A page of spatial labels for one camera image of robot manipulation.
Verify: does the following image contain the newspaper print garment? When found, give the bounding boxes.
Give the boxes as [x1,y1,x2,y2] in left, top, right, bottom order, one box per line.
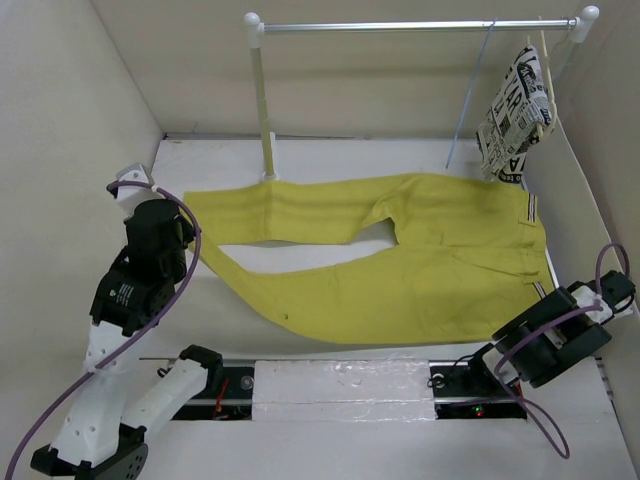
[476,44,552,184]

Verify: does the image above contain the white clothes rack metal rail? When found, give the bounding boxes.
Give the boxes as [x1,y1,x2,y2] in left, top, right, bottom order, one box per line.
[243,5,600,181]

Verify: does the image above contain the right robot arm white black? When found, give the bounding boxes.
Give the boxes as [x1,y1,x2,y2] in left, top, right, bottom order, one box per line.
[465,270,636,388]

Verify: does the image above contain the yellow trousers with striped trim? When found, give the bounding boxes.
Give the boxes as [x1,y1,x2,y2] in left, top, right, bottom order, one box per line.
[184,174,553,345]

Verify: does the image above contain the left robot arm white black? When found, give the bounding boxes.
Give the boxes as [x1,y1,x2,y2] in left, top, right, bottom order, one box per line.
[30,199,223,479]

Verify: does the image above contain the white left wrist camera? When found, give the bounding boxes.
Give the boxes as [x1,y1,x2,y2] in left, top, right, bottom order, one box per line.
[106,163,154,203]

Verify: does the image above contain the cream wooden hanger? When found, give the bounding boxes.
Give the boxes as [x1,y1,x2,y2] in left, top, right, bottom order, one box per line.
[537,30,558,143]

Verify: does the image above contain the blue transparent plastic hanger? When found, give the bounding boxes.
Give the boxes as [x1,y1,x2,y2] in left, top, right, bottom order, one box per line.
[445,17,498,170]

